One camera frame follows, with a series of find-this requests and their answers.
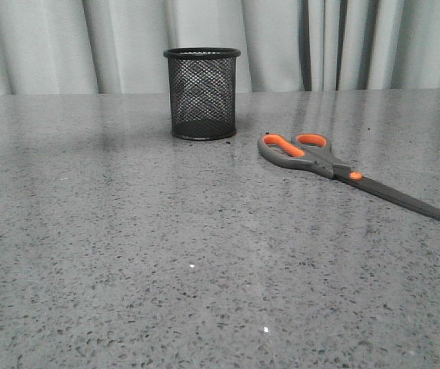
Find grey orange scissors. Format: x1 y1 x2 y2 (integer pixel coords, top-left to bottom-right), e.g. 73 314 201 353
257 133 440 221

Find black mesh pen holder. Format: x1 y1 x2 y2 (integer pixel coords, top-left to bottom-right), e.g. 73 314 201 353
163 47 241 141

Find white pleated curtain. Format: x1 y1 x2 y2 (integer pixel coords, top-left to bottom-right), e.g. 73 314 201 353
0 1 440 95

